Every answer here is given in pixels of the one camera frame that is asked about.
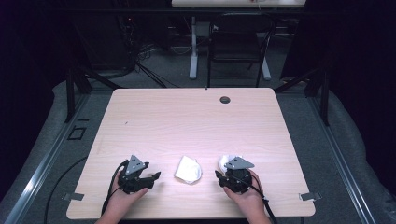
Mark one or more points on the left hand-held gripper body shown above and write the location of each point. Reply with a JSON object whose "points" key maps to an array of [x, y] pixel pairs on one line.
{"points": [[134, 174]]}

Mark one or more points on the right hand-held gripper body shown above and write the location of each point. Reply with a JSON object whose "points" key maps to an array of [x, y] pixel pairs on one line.
{"points": [[238, 177]]}

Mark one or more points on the person's right hand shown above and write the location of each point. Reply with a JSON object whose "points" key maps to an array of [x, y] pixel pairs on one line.
{"points": [[247, 200]]}

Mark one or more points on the person's left hand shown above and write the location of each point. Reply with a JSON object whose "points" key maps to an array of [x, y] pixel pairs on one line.
{"points": [[122, 201]]}

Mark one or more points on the black metal stand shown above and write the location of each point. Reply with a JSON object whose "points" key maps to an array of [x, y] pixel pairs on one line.
{"points": [[325, 96], [70, 93]]}

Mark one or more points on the white desk with legs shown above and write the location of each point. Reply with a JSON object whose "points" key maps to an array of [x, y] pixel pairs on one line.
{"points": [[194, 46]]}

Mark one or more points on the black folding chair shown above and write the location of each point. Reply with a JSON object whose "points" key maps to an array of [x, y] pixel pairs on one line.
{"points": [[236, 43]]}

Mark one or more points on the grey metal table bracket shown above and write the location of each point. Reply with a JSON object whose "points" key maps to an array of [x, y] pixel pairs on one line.
{"points": [[73, 196], [310, 196]]}

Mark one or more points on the aluminium floor rail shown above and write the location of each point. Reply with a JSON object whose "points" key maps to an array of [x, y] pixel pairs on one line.
{"points": [[40, 168], [342, 168]]}

